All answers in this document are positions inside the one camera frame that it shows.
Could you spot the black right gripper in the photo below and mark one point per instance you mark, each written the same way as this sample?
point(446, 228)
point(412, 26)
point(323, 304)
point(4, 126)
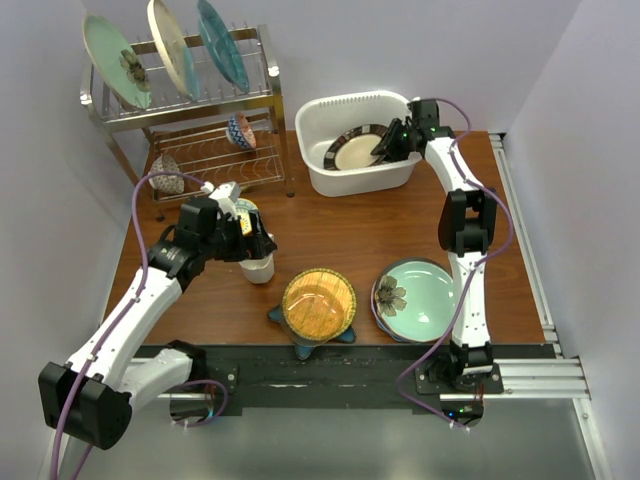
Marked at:
point(387, 146)

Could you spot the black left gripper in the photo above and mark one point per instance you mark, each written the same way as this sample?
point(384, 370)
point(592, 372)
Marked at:
point(256, 245)

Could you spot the black striped rim plate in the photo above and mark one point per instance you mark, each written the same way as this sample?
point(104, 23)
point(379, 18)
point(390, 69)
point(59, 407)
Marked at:
point(352, 150)

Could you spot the mint green flower plate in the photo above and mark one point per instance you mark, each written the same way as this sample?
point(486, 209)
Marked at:
point(412, 301)

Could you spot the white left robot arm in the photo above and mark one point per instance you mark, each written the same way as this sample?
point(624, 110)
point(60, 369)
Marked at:
point(93, 395)

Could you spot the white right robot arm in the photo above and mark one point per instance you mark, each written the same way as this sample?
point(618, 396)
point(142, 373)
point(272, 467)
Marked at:
point(465, 232)

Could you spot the white plastic bin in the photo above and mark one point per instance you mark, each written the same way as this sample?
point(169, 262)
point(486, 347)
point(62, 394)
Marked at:
point(336, 136)

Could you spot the yellow blue patterned saucer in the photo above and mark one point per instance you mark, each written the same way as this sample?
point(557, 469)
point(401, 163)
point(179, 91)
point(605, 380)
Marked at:
point(243, 209)

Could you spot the white ceramic mug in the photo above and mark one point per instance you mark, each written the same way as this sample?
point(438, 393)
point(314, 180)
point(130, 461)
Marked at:
point(258, 271)

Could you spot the orange woven pattern plate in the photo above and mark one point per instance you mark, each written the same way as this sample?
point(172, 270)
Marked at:
point(319, 305)

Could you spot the blue white patterned bowl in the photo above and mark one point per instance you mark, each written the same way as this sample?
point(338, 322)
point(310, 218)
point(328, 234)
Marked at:
point(240, 133)

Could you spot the stainless steel dish rack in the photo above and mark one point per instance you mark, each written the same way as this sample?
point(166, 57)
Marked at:
point(193, 133)

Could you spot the dark blue star plate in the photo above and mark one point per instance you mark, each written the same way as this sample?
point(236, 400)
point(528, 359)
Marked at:
point(304, 347)

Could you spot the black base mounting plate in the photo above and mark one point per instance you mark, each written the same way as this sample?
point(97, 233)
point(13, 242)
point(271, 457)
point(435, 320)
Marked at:
point(333, 377)

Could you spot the dark blue bottom plate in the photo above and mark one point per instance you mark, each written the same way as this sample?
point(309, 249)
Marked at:
point(380, 320)

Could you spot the teal plate on rack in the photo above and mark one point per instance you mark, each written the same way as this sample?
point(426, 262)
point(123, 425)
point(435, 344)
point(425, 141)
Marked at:
point(221, 47)

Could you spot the cream plate on rack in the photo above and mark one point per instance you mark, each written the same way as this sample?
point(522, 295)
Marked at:
point(173, 50)

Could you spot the mint flower plate on rack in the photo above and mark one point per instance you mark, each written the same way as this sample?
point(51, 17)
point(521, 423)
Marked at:
point(116, 61)

